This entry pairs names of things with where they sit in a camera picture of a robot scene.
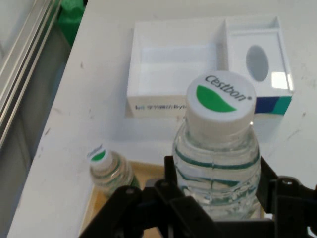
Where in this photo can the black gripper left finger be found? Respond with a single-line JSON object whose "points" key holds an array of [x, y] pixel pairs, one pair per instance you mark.
{"points": [[158, 213]]}

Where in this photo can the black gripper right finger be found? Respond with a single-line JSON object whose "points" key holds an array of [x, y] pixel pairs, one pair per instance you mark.
{"points": [[292, 205]]}

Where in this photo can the clear water bottle green label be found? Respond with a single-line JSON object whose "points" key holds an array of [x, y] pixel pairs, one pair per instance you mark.
{"points": [[218, 153], [111, 171]]}

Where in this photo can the bamboo tray with white rim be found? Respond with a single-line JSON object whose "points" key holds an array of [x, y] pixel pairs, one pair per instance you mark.
{"points": [[143, 168]]}

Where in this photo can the white ByteDance cardboard box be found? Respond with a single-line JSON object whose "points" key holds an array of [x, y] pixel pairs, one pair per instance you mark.
{"points": [[173, 62]]}

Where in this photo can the green foam block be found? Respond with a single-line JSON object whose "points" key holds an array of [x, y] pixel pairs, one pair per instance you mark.
{"points": [[71, 19]]}

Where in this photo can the aluminium wall rail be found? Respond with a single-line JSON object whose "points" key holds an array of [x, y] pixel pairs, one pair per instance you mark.
{"points": [[22, 69]]}

